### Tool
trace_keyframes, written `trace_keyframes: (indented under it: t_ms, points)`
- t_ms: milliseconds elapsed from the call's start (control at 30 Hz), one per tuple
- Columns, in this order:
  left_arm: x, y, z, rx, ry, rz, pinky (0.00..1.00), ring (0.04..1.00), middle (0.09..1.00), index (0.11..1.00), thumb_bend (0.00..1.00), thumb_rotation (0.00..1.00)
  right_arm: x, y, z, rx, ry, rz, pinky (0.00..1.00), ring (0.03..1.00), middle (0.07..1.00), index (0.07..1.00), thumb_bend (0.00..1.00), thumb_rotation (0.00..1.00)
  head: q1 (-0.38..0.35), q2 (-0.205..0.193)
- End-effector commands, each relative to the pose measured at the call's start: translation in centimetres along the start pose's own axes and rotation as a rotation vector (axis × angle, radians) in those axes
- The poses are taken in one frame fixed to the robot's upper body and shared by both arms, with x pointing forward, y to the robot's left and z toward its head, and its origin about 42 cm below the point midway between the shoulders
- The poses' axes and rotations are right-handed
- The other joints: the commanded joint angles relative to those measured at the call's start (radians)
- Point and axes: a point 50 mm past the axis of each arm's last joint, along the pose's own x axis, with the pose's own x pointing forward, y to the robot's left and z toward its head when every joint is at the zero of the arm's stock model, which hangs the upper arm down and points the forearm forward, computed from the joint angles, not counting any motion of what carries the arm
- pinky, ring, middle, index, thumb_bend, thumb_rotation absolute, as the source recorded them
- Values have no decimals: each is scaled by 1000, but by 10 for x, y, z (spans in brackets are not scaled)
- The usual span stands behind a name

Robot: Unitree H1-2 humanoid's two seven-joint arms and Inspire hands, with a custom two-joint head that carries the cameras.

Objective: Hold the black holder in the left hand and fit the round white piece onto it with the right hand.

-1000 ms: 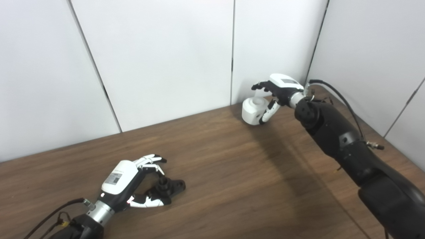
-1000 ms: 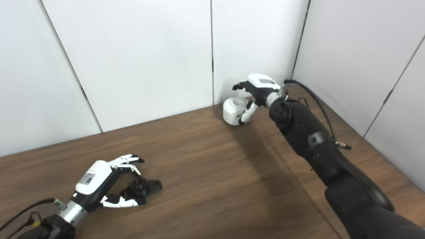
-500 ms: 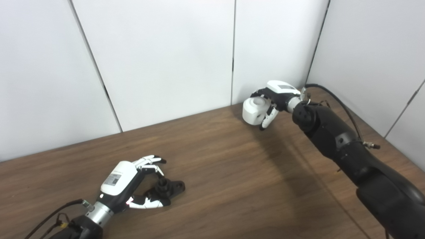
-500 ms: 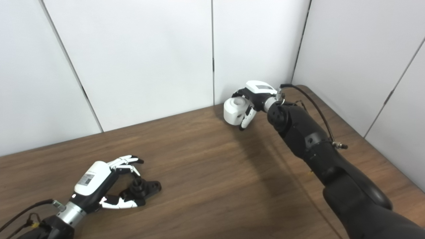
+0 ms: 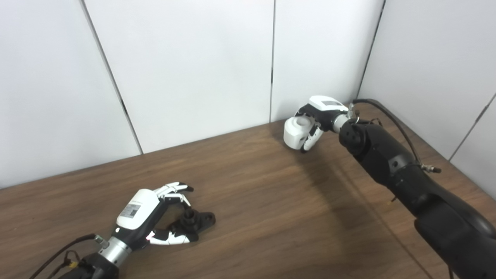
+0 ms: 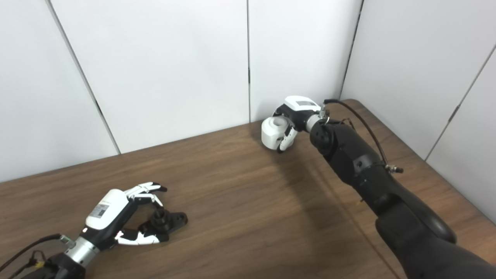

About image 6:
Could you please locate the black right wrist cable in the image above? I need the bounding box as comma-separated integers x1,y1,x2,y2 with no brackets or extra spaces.
320,99,403,174

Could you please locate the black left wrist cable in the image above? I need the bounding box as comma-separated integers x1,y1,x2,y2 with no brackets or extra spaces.
0,233,74,272

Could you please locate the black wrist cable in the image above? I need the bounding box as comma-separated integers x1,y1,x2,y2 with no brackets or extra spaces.
320,99,403,174
0,233,74,272

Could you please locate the round white piece with holes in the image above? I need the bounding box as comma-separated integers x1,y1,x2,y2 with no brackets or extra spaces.
261,116,295,150

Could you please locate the black holder part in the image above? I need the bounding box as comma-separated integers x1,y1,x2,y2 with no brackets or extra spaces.
138,209,188,236

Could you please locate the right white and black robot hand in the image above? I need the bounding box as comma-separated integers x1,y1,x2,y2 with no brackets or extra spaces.
273,96,322,153

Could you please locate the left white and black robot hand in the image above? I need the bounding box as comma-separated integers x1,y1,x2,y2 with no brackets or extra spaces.
79,182,170,248

